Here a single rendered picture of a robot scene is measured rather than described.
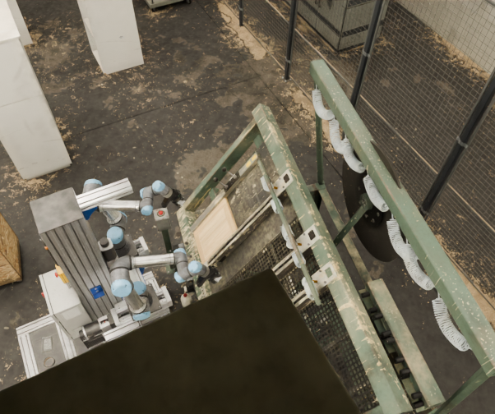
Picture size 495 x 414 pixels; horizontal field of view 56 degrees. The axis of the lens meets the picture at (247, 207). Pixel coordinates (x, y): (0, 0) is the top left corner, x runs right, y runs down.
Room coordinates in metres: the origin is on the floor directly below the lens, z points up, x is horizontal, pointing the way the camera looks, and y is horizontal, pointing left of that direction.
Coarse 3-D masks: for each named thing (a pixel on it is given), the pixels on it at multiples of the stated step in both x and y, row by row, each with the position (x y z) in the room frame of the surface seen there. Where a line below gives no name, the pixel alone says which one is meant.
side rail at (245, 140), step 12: (252, 120) 2.59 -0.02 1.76; (252, 132) 2.54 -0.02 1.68; (240, 144) 2.51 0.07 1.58; (228, 156) 2.48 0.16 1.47; (240, 156) 2.51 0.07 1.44; (216, 168) 2.46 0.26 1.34; (228, 168) 2.48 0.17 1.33; (204, 180) 2.46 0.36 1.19; (192, 192) 2.44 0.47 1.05; (204, 192) 2.41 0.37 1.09; (192, 204) 2.38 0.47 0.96
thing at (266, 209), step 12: (276, 192) 1.89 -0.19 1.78; (264, 204) 1.91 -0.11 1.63; (252, 216) 1.88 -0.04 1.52; (264, 216) 1.86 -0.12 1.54; (240, 228) 1.85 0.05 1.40; (252, 228) 1.84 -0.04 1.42; (228, 240) 1.83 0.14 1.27; (240, 240) 1.81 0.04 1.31; (216, 252) 1.80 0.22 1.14; (228, 252) 1.78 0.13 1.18; (204, 264) 1.77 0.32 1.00; (216, 264) 1.75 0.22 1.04
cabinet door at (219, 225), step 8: (224, 200) 2.19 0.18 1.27; (216, 208) 2.18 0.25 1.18; (224, 208) 2.13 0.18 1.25; (208, 216) 2.17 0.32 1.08; (216, 216) 2.12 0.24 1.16; (224, 216) 2.08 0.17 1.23; (232, 216) 2.04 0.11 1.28; (208, 224) 2.11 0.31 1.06; (216, 224) 2.06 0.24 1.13; (224, 224) 2.01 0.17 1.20; (232, 224) 1.97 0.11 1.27; (200, 232) 2.09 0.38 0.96; (208, 232) 2.04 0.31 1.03; (216, 232) 2.00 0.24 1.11; (224, 232) 1.95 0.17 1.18; (232, 232) 1.91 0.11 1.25; (200, 240) 2.03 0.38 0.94; (208, 240) 1.99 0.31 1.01; (216, 240) 1.94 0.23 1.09; (224, 240) 1.90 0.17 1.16; (200, 248) 1.96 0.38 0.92; (208, 248) 1.92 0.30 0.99; (216, 248) 1.88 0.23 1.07; (200, 256) 1.90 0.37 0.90; (208, 256) 1.86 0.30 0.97
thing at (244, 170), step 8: (256, 152) 2.35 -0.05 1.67; (248, 160) 2.33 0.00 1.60; (256, 160) 2.30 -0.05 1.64; (248, 168) 2.28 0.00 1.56; (240, 176) 2.26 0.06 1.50; (224, 192) 2.23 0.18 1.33; (216, 200) 2.22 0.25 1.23; (208, 208) 2.21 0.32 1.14; (200, 216) 2.20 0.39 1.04; (192, 224) 2.18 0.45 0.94; (200, 224) 2.15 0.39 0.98
